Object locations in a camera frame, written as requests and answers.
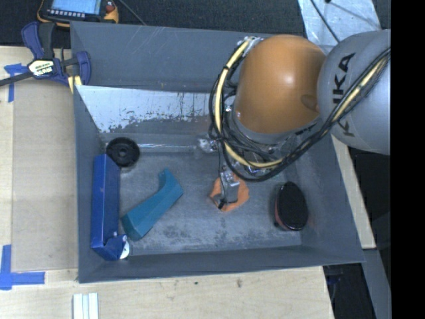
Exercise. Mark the black oval orange-rimmed case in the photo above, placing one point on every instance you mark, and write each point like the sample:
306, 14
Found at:
292, 206

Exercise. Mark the orange soft lump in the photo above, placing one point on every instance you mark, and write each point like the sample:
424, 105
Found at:
244, 194

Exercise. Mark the grey metal bin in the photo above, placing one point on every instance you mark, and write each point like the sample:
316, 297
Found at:
199, 208

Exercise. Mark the clear glass thing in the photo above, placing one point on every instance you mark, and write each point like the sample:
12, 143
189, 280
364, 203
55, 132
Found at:
204, 145

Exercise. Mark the blue long flat box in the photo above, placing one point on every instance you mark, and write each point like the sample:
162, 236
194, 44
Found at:
104, 198

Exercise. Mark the black round wheel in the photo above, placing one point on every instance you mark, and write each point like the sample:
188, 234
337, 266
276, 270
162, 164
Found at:
123, 152

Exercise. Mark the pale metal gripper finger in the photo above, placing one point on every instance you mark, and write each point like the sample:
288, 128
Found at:
225, 178
234, 191

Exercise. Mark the teal angled block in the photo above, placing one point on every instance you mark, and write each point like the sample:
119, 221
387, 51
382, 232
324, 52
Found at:
152, 204

